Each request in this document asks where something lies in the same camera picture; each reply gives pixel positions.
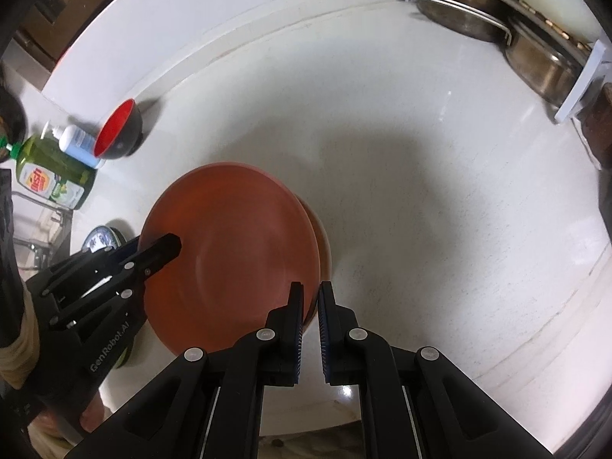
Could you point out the wooden bead trivet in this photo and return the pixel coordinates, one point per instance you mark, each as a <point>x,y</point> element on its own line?
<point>554,26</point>

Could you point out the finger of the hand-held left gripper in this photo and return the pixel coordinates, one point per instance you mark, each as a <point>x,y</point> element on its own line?
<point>162,248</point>

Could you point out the orange plate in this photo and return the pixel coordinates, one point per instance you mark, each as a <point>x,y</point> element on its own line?
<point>229,248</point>

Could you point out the blue patterned white plate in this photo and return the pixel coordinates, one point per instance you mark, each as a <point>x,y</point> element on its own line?
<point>100,239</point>

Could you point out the large steel pot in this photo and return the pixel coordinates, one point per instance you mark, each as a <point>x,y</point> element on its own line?
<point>540,67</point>

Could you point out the tan plate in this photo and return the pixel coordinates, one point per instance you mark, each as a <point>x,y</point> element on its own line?
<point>323,248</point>

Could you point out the red and black bowl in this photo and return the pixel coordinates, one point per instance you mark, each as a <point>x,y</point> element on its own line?
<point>114,126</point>

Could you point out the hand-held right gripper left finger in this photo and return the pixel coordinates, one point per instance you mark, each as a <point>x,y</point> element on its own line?
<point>295,330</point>

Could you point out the glass jar of chili sauce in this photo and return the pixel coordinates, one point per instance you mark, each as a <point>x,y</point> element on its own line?
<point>600,124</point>

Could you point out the person's left hand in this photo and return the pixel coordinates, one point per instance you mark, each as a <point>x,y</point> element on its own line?
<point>95,413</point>

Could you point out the white pump bottle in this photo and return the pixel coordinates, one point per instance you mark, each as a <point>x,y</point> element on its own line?
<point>79,146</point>

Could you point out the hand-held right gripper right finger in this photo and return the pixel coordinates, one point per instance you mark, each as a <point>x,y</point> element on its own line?
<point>325,334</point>

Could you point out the green dish soap bottle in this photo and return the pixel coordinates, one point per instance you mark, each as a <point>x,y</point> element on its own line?
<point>52,177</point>

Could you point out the person's left forearm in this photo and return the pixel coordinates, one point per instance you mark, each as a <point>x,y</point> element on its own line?
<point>12,334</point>

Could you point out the white kitchen rack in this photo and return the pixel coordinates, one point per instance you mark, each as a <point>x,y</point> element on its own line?
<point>581,91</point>

